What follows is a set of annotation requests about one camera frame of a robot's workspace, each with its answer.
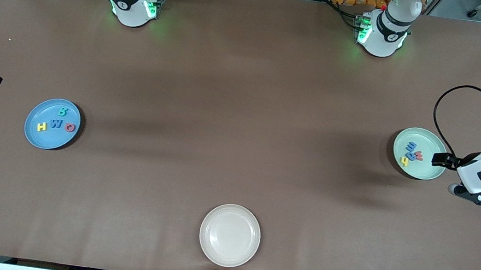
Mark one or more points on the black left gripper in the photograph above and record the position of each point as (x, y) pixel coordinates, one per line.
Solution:
(463, 162)

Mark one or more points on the red lowercase letter w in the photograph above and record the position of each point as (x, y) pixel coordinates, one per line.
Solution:
(419, 156)

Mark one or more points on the blue lowercase letter a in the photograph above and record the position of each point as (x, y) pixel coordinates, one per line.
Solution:
(409, 155)

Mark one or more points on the blue lowercase letter m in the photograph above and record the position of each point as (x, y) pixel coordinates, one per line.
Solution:
(411, 145)

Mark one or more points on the yellow lowercase letter h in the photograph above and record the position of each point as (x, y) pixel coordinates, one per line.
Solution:
(404, 162)

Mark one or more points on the yellow uppercase letter H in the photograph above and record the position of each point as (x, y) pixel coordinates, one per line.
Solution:
(41, 127)

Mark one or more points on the blue uppercase letter M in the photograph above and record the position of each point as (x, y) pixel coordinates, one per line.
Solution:
(56, 123)

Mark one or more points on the teal uppercase letter R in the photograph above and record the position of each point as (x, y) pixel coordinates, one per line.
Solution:
(63, 111)

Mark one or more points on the red letter Q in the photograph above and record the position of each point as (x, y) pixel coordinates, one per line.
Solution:
(67, 127)

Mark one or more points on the green plate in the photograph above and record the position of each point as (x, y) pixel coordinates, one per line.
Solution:
(430, 141)

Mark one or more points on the blue plate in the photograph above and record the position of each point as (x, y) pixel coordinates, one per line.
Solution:
(48, 140)

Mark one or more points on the beige plate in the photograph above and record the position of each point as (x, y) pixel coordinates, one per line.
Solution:
(230, 235)

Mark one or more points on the brown table mat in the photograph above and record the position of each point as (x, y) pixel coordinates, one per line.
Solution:
(119, 212)

